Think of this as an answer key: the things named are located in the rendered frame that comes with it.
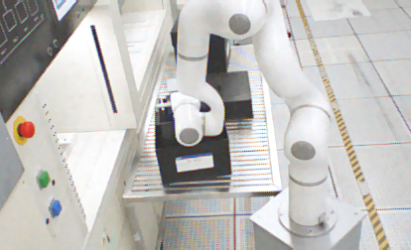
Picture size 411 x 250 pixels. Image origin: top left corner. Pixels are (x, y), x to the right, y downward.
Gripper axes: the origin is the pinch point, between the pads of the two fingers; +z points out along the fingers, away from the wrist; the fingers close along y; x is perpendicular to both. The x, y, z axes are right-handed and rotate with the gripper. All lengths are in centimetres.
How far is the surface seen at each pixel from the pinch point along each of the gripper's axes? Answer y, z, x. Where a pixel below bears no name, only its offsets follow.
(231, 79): 22, 44, -23
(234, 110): 20.5, 24.3, -27.9
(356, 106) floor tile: 124, 134, -109
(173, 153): -7.4, -13.8, -18.6
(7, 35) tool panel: -35, -49, 46
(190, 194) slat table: -3.6, -21.0, -33.5
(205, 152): 4.2, -13.7, -20.3
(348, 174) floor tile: 91, 61, -109
